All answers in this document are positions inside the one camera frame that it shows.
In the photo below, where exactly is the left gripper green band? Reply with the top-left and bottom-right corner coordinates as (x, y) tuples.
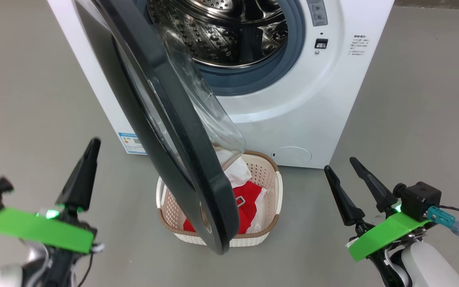
(0, 138), (104, 287)

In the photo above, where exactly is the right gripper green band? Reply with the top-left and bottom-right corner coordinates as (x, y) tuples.
(324, 157), (432, 287)

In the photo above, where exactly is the black round glass washer door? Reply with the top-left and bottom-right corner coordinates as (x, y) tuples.
(72, 0), (247, 256)

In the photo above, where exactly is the cream basket with brown rim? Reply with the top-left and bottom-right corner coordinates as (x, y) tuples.
(156, 150), (284, 248)

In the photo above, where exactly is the white front-load washing machine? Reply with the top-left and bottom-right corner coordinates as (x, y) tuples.
(46, 0), (395, 169)

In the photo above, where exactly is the grey rubber door gasket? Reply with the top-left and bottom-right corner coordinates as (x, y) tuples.
(134, 0), (306, 96)

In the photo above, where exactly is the blue energy label sticker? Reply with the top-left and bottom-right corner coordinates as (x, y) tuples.
(118, 132), (147, 155)

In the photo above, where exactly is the round filter cover panel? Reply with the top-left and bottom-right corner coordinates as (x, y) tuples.
(271, 146), (312, 165)

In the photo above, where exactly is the printed text sticker on washer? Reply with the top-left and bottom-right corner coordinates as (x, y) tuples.
(348, 34), (369, 56)

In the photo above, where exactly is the grey warning sticker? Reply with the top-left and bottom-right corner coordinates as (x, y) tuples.
(306, 0), (328, 27)

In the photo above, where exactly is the steel perforated washer drum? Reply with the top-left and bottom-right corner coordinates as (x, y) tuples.
(147, 0), (290, 69)

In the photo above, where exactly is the right camera cable teal connector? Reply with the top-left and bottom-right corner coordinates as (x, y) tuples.
(428, 205), (459, 240)

